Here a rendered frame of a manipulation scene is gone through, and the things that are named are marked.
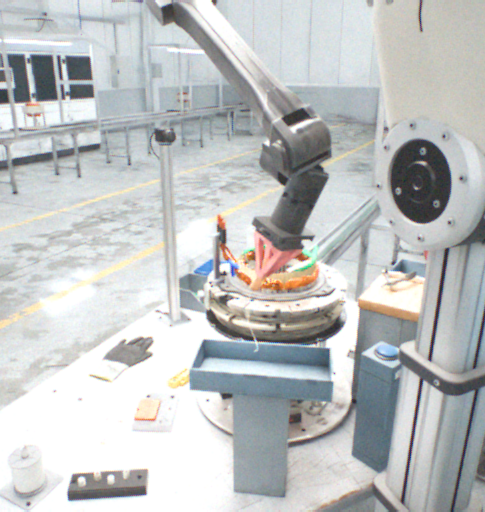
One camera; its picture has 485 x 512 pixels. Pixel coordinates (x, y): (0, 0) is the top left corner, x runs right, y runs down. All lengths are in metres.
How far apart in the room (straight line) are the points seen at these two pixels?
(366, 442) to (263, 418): 0.26
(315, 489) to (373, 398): 0.21
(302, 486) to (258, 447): 0.15
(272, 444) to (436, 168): 0.59
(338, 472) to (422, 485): 0.32
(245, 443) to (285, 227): 0.42
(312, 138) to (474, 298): 0.30
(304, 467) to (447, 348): 0.51
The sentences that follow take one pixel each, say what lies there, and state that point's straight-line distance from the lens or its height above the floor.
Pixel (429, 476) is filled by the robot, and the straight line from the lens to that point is 0.81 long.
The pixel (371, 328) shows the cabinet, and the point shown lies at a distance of 1.18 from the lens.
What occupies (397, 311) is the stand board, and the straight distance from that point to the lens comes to 1.13.
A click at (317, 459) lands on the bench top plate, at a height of 0.78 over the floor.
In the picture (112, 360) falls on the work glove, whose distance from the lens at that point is 1.44.
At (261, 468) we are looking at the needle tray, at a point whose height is 0.85.
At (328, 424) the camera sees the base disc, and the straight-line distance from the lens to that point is 1.19.
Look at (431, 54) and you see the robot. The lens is 0.55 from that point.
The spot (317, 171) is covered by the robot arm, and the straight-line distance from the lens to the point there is 0.77.
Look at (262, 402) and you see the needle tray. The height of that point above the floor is 1.00.
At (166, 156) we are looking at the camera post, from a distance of 1.46.
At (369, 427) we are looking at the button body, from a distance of 1.08.
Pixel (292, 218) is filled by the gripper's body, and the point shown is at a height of 1.33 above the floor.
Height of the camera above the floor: 1.55
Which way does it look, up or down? 21 degrees down
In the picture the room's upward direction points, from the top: straight up
